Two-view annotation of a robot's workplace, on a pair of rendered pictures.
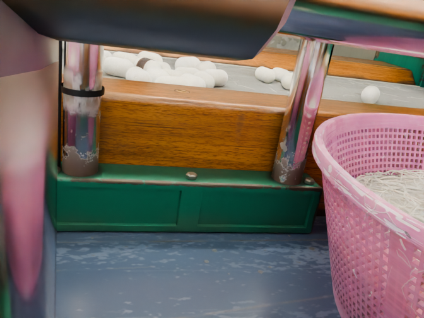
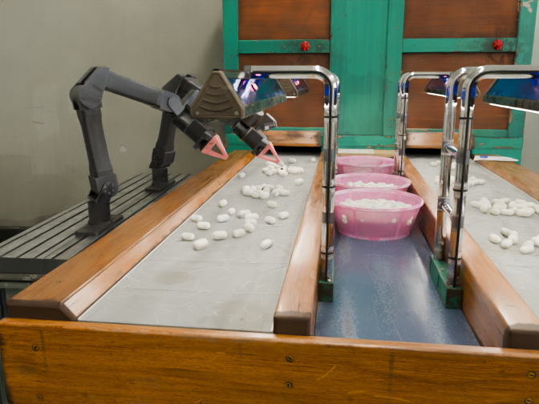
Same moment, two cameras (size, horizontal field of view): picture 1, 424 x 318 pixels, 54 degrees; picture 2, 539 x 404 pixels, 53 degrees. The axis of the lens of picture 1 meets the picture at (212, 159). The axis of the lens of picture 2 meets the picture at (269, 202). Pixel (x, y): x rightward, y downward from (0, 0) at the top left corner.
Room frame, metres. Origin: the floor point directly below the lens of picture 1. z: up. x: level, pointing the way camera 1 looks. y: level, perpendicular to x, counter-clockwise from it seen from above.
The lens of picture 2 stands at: (-0.29, 1.98, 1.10)
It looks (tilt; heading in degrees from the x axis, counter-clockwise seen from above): 13 degrees down; 293
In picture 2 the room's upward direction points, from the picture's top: straight up
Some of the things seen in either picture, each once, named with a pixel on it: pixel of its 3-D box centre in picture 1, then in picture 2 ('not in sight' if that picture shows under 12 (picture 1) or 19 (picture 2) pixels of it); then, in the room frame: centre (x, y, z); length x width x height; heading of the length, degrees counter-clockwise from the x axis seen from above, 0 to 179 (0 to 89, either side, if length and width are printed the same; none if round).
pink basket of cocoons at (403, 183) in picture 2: not in sight; (369, 193); (0.09, 0.24, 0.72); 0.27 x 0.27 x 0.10
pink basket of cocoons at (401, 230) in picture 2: not in sight; (374, 214); (0.01, 0.51, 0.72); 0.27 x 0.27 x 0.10
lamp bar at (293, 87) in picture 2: not in sight; (293, 84); (0.43, 0.05, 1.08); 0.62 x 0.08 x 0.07; 106
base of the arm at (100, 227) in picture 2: not in sight; (99, 212); (0.77, 0.76, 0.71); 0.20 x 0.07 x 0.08; 107
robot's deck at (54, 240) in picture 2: not in sight; (204, 210); (0.62, 0.40, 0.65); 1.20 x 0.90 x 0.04; 107
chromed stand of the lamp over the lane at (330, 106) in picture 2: not in sight; (289, 179); (0.09, 0.97, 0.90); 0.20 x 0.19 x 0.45; 106
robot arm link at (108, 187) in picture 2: not in sight; (100, 191); (0.77, 0.75, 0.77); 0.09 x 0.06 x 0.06; 149
